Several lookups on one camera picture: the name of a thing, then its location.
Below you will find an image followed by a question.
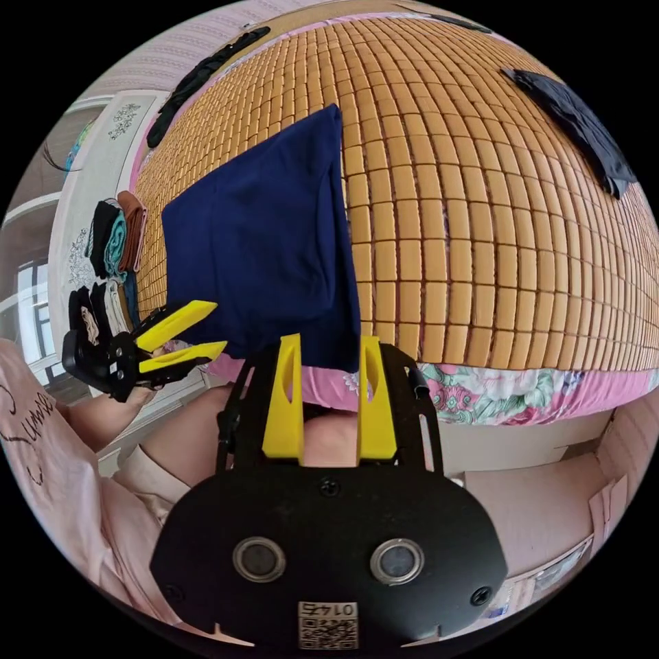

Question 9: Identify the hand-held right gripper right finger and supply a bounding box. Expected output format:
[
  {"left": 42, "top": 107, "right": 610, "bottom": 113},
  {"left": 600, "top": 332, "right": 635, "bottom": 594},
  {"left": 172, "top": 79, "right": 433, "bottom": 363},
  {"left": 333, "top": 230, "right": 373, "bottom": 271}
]
[{"left": 356, "top": 335, "right": 398, "bottom": 462}]

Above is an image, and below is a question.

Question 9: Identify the dark blue short sleeve shirt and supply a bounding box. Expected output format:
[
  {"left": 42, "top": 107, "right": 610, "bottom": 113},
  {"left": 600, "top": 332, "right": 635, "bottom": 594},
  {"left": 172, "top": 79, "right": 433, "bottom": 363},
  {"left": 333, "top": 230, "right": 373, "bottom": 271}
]
[{"left": 161, "top": 104, "right": 362, "bottom": 373}]

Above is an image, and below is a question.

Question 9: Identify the pile of clothes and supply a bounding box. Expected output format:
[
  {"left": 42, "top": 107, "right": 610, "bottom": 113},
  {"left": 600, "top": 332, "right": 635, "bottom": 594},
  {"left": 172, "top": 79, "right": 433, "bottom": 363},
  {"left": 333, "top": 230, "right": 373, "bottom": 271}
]
[{"left": 68, "top": 190, "right": 149, "bottom": 347}]

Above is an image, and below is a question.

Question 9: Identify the person's left hand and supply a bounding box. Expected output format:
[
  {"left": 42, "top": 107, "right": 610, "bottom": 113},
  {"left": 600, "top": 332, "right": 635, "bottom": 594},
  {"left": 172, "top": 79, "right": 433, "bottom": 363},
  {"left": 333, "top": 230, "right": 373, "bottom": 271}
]
[{"left": 126, "top": 386, "right": 159, "bottom": 413}]

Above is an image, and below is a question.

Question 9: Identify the long black garment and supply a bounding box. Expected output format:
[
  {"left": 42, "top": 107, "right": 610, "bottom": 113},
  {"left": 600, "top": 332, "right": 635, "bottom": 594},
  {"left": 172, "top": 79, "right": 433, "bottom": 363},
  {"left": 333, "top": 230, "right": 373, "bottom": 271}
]
[{"left": 146, "top": 26, "right": 272, "bottom": 149}]

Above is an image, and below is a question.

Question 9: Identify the person's body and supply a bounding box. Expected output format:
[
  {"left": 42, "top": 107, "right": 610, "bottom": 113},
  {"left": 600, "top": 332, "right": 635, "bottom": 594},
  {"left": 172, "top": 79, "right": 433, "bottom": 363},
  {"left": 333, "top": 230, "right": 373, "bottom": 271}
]
[{"left": 0, "top": 337, "right": 361, "bottom": 635}]

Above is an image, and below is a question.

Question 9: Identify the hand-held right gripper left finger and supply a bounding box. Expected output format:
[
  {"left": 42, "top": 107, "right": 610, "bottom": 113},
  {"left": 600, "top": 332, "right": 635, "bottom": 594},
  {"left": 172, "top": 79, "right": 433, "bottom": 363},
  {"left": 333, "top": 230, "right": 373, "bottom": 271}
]
[{"left": 261, "top": 333, "right": 305, "bottom": 460}]

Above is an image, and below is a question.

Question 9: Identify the person's left forearm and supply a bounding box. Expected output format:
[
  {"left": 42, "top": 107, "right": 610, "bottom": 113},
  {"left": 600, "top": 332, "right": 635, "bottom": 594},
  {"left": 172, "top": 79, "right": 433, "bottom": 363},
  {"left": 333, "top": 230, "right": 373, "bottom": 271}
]
[{"left": 64, "top": 399, "right": 136, "bottom": 455}]

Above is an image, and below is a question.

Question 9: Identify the bed with woven mat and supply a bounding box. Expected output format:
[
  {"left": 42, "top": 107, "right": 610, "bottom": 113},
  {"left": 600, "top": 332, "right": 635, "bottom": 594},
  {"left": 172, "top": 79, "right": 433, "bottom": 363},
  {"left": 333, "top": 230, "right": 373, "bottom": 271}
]
[{"left": 128, "top": 10, "right": 659, "bottom": 428}]

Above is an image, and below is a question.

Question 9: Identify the black folded garment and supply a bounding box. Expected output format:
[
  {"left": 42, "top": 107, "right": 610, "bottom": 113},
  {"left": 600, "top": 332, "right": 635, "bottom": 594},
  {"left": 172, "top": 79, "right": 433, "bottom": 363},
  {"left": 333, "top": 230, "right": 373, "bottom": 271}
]
[{"left": 502, "top": 68, "right": 638, "bottom": 200}]

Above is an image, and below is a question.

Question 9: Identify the window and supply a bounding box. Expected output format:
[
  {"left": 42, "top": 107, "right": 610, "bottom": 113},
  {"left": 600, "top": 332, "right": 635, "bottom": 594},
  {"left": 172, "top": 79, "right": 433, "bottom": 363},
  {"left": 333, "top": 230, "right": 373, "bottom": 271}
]
[{"left": 0, "top": 257, "right": 58, "bottom": 373}]

